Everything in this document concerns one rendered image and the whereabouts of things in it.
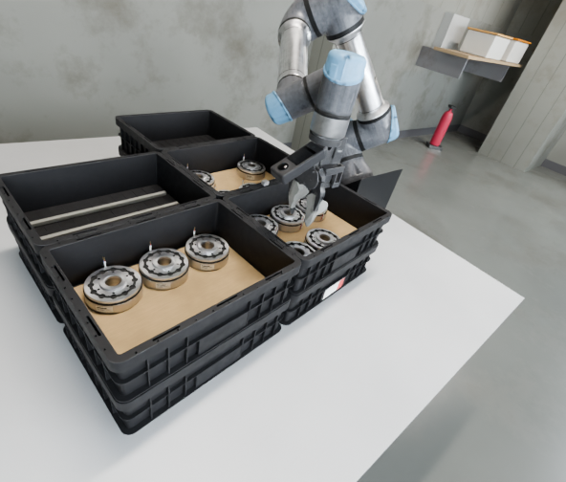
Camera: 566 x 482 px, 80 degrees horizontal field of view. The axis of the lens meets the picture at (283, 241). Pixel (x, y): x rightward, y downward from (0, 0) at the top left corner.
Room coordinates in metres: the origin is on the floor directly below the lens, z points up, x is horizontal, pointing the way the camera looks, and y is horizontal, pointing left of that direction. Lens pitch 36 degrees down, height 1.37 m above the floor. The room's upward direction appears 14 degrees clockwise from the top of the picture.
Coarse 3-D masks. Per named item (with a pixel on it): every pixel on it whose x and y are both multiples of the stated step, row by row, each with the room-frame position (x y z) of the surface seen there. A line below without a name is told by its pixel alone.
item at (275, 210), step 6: (276, 210) 0.85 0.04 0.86; (294, 210) 0.88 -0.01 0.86; (300, 210) 0.89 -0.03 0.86; (276, 216) 0.83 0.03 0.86; (282, 216) 0.83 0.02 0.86; (300, 216) 0.86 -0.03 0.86; (282, 222) 0.80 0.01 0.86; (288, 222) 0.81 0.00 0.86; (294, 222) 0.82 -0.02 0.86; (300, 222) 0.82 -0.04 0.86
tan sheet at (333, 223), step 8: (328, 216) 0.95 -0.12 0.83; (336, 216) 0.96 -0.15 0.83; (304, 224) 0.87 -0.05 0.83; (312, 224) 0.88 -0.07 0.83; (320, 224) 0.89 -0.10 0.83; (328, 224) 0.90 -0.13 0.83; (336, 224) 0.91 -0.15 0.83; (344, 224) 0.93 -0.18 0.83; (280, 232) 0.79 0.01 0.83; (288, 232) 0.80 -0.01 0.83; (296, 232) 0.81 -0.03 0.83; (304, 232) 0.82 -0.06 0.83; (336, 232) 0.86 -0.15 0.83; (344, 232) 0.88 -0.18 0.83; (288, 240) 0.77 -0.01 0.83; (296, 240) 0.78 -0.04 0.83
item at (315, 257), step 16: (240, 192) 0.79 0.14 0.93; (352, 192) 0.95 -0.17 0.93; (240, 208) 0.71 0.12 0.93; (384, 208) 0.90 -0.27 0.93; (256, 224) 0.66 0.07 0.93; (368, 224) 0.78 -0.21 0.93; (384, 224) 0.85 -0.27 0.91; (336, 240) 0.67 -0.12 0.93; (352, 240) 0.71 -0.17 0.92; (304, 256) 0.58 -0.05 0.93; (320, 256) 0.60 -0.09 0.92
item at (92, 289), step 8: (96, 272) 0.46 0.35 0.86; (104, 272) 0.47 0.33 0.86; (112, 272) 0.47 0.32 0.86; (120, 272) 0.47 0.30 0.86; (128, 272) 0.48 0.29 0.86; (136, 272) 0.48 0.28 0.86; (88, 280) 0.43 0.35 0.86; (96, 280) 0.44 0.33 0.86; (128, 280) 0.46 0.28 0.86; (136, 280) 0.46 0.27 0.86; (88, 288) 0.41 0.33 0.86; (96, 288) 0.42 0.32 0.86; (128, 288) 0.44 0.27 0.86; (136, 288) 0.44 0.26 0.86; (88, 296) 0.40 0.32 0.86; (96, 296) 0.40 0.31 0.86; (104, 296) 0.41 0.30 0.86; (112, 296) 0.41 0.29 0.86; (120, 296) 0.41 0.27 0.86; (128, 296) 0.42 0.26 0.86
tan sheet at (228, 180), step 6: (234, 168) 1.13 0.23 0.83; (216, 174) 1.05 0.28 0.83; (222, 174) 1.06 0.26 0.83; (228, 174) 1.07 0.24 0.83; (234, 174) 1.08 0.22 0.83; (270, 174) 1.15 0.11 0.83; (216, 180) 1.01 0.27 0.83; (222, 180) 1.02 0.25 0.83; (228, 180) 1.03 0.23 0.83; (234, 180) 1.04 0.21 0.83; (240, 180) 1.05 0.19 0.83; (246, 180) 1.06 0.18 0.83; (216, 186) 0.96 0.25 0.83; (222, 186) 0.97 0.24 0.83; (228, 186) 0.98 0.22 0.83; (234, 186) 0.99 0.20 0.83
